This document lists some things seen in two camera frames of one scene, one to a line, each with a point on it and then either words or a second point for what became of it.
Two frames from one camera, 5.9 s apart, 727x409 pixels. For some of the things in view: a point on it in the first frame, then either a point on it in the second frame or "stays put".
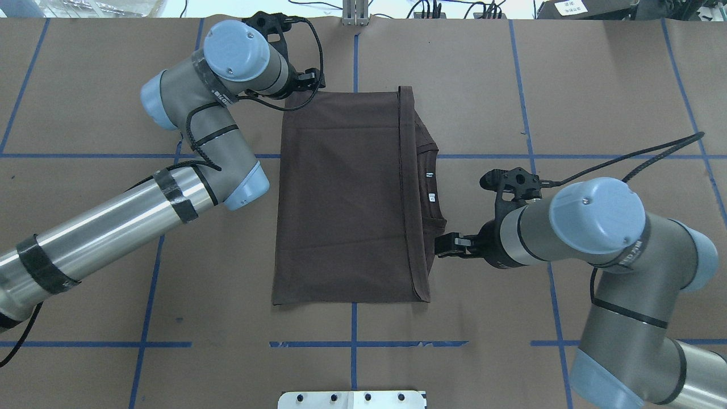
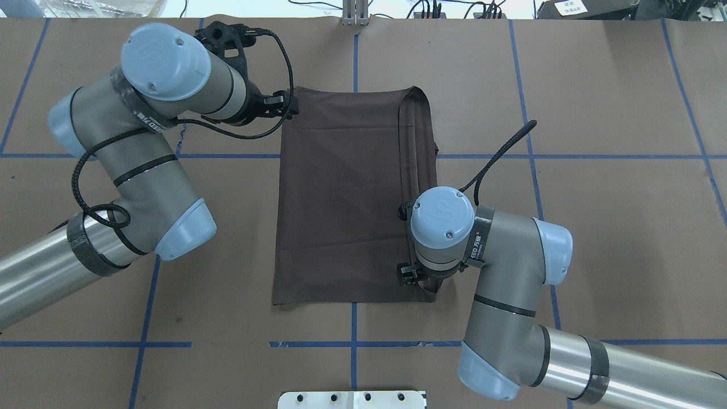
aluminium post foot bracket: [355, 12] stays put
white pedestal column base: [352, 400] stays put
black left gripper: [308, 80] → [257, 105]
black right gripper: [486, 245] → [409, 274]
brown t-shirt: [358, 206] stays put
